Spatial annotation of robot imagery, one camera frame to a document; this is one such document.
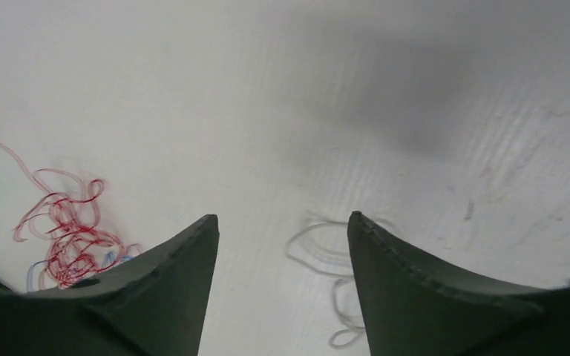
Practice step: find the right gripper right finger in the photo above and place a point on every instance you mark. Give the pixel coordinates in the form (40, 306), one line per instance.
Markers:
(414, 303)

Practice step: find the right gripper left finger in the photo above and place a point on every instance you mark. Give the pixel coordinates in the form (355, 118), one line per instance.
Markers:
(153, 304)

